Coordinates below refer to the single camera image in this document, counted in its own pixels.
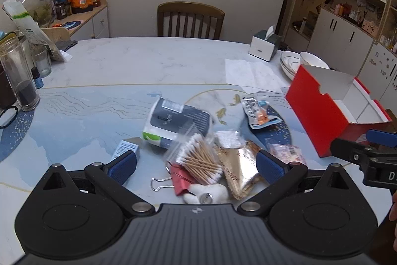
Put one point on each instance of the red cardboard box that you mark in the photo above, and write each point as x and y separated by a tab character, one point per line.
310	109

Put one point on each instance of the clear bag of cotton pads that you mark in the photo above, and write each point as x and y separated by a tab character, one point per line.
228	138

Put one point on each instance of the tall glass jar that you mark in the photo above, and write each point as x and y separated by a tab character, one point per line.
20	78

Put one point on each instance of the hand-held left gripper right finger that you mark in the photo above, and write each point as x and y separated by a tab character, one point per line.
269	168

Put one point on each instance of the gold foil packet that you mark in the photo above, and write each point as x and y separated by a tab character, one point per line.
238	172

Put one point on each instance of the pink wooden box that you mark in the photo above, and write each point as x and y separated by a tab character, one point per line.
369	26

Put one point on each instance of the stack of white plates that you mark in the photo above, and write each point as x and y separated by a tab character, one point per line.
290	66

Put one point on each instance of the dark glass jar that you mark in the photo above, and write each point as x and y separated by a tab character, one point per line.
63	10

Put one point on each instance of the white green plastic bag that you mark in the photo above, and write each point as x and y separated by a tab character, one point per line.
31	27

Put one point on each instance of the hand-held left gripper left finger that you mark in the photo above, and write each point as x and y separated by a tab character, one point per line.
124	164

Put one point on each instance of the round blue pad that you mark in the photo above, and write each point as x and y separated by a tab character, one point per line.
73	24

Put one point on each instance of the wooden chair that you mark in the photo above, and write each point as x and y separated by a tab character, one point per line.
190	9

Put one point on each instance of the orange bottle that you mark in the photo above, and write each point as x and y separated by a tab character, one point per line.
339	9

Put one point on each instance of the small white carton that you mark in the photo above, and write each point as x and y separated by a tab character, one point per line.
125	145

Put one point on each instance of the white refrigerator with stickers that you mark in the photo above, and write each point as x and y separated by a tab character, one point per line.
380	66

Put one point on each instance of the cotton swab bag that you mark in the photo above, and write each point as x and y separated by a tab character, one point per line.
198	156

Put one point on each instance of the photo cards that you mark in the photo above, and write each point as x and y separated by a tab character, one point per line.
366	5

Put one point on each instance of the pink snack packet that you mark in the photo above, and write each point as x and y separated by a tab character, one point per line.
287	153

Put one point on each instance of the grey wet wipes pack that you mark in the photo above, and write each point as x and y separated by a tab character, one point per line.
173	120

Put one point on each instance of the small glass cup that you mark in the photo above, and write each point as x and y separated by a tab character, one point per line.
42	64

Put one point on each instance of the white bowl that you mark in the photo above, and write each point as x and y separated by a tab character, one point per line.
313	60

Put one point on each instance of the green white tissue box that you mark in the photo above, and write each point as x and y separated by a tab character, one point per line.
262	47

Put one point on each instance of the white wooden sideboard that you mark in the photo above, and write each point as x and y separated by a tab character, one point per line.
93	22

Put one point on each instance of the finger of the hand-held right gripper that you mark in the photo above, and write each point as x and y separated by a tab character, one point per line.
383	137
347	148

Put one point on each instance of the red pink small packet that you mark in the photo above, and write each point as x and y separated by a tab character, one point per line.
181	182

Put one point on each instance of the small blue bottle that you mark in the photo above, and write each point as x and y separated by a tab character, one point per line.
37	80

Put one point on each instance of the black binder clip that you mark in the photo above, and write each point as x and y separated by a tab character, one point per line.
159	183

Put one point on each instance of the blue white snack packet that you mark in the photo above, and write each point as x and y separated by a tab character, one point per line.
259	113

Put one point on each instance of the white paper sheet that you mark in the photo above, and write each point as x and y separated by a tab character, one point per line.
251	74

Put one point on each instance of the wooden holder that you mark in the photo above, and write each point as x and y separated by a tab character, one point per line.
57	33

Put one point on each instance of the person's right hand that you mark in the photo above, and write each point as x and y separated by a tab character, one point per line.
394	209

